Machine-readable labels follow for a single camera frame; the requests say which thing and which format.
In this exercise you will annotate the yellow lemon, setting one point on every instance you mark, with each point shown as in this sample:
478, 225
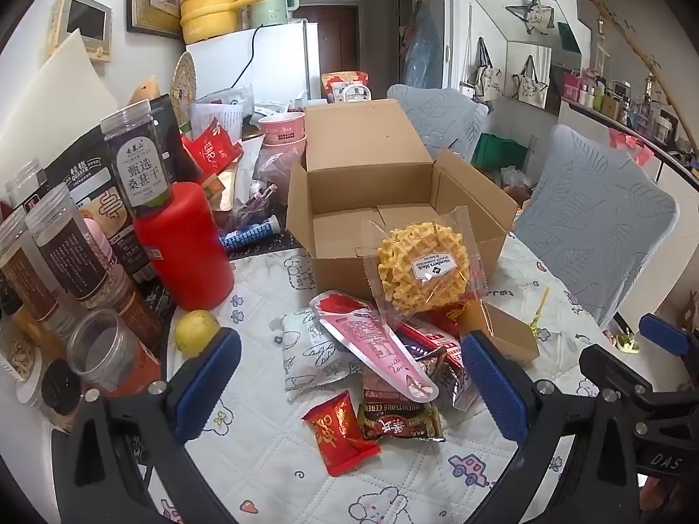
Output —
196, 334

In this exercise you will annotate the clear jar with brown label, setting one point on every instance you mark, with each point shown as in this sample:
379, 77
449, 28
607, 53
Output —
74, 245
27, 278

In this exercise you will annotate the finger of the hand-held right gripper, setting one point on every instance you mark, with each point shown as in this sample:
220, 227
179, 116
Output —
663, 334
611, 368

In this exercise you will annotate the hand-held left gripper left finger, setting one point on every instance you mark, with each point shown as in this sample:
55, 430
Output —
205, 387

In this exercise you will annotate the pink paper cup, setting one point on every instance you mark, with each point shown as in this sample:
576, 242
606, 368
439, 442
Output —
284, 128

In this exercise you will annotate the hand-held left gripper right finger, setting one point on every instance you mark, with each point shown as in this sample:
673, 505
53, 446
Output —
494, 393

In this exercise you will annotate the row of cosmetic bottles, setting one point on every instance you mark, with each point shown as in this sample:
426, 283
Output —
617, 98

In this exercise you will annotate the red foil packet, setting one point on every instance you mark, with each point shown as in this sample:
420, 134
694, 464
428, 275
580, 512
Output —
213, 150

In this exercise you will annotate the blue and white tube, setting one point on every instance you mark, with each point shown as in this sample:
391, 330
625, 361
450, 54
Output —
251, 232

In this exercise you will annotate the red crinkly snack packet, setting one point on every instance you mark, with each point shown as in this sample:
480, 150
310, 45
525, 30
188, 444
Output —
453, 314

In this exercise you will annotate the round woven mat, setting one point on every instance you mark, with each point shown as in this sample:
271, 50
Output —
183, 79

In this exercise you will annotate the green electric kettle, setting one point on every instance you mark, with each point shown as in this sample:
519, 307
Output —
270, 0

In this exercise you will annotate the gold fruit fork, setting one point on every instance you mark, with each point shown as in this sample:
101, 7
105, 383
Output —
538, 316

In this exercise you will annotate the small cardboard box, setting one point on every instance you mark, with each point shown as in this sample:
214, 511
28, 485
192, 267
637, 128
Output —
508, 333

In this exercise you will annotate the blue plastic garment cover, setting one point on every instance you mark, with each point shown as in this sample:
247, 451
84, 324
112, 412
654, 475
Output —
423, 49

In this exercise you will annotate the white board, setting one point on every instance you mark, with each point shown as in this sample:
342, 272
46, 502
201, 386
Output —
60, 93

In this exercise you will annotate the clear jar with black label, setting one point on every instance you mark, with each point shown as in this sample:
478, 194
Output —
139, 164

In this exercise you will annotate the grey covered chair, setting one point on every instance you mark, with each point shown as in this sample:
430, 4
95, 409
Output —
442, 114
595, 213

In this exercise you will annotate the white cabinet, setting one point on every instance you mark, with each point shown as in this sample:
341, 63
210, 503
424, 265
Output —
595, 125

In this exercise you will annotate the jar with black lid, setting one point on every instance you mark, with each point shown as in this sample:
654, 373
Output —
63, 393

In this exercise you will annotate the pink triangular packet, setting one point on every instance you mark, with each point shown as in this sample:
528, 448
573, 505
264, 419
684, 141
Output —
377, 344

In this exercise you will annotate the white fridge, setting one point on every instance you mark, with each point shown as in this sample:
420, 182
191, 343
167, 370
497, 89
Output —
273, 60

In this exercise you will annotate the quilted printed tablecloth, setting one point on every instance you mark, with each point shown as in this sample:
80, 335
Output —
262, 464

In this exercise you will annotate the red snack bag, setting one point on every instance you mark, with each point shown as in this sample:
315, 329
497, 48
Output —
344, 84

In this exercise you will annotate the waffle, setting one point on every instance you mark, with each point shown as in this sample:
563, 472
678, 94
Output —
423, 267

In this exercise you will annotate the red plastic bottle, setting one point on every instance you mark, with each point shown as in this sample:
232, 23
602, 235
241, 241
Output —
183, 245

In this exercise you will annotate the green bag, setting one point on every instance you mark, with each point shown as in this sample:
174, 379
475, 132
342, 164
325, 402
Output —
497, 150

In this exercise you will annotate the bamboo pole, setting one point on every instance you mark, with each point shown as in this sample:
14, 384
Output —
628, 38

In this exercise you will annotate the canvas tote bag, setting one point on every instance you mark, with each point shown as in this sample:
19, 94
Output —
489, 79

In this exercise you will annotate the yellow pot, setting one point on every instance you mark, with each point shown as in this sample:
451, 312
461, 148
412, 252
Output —
210, 13

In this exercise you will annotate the orange jar with clear lid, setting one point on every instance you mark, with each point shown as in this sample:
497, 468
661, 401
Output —
117, 355

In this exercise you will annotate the small red snack packet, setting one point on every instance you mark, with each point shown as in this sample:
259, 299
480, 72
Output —
338, 431

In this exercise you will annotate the wooden framed wall device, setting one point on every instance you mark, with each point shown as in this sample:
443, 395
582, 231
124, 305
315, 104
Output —
82, 19

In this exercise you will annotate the white illustrated snack packet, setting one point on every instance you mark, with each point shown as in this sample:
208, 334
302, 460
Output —
306, 355

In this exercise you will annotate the brown door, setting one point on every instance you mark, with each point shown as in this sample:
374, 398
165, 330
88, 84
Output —
338, 43

